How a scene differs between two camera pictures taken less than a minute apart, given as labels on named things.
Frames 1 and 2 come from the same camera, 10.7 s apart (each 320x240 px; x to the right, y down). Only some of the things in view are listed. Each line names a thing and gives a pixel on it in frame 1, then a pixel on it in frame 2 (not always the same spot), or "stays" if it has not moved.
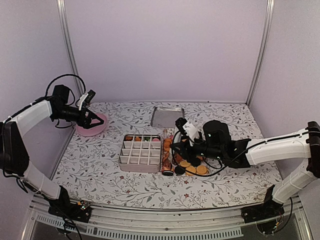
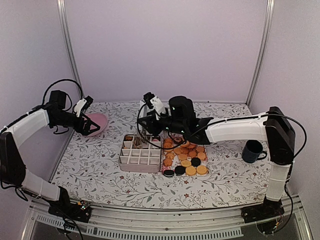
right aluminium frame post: [270, 8] stays
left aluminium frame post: [62, 10] stays
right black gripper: [186, 151] → [151, 124]
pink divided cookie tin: [141, 153] stays
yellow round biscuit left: [191, 168] stays
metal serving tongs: [176, 139] → [142, 139]
